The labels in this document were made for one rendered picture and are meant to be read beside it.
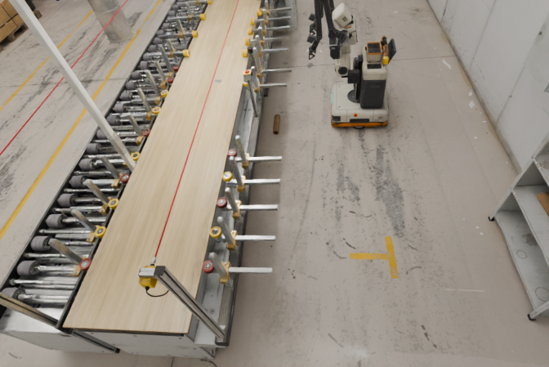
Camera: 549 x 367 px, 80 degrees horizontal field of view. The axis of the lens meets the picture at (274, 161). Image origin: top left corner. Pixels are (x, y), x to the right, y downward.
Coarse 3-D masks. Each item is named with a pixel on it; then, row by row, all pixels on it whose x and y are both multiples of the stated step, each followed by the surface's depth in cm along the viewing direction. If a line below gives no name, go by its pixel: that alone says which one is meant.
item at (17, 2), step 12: (12, 0) 176; (24, 0) 180; (24, 12) 181; (36, 24) 188; (36, 36) 192; (48, 36) 196; (48, 48) 198; (60, 60) 205; (60, 72) 210; (72, 72) 214; (72, 84) 217; (84, 96) 225; (96, 108) 237; (96, 120) 241; (108, 132) 250; (120, 144) 264; (132, 168) 283
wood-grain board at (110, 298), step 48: (240, 0) 481; (192, 48) 406; (240, 48) 391; (192, 96) 340; (240, 96) 332; (144, 192) 263; (192, 192) 257; (144, 240) 233; (192, 240) 229; (96, 288) 214; (144, 288) 210; (192, 288) 206
